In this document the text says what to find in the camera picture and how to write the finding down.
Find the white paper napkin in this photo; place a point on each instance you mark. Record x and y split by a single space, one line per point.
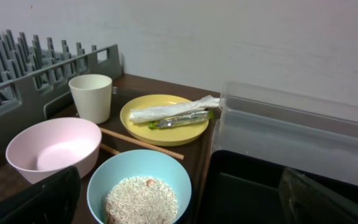
161 112

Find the yellow plastic plate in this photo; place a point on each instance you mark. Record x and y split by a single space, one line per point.
160 137

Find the cream plastic cup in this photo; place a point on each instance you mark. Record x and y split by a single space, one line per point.
92 95

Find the black waste tray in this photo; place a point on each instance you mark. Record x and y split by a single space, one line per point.
243 189

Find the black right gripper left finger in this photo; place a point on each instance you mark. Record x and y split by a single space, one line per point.
51 200

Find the light blue plastic bowl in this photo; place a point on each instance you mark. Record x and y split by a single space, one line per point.
139 162

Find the lower wooden chopstick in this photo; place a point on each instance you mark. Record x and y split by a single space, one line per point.
109 149

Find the pile of white rice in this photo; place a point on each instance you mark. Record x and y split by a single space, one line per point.
140 200

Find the grey plastic dish rack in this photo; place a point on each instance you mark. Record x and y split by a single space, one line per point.
34 81

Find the upper wooden chopstick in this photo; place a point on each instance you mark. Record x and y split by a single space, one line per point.
143 144

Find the dark brown serving tray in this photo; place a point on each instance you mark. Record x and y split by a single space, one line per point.
195 153

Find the wooden chopstick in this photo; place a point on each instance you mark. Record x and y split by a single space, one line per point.
143 144
109 149

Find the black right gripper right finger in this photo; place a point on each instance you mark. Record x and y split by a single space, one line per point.
306 201

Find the clear plastic waste bin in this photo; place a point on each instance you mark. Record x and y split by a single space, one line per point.
310 134

